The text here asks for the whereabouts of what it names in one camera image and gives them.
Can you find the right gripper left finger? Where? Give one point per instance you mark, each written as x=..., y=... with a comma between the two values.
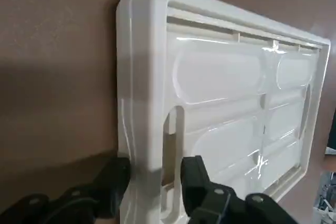
x=78, y=203

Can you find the white folding storage box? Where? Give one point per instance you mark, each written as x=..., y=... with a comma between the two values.
x=223, y=77

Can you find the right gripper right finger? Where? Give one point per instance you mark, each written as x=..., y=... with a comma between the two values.
x=210, y=203

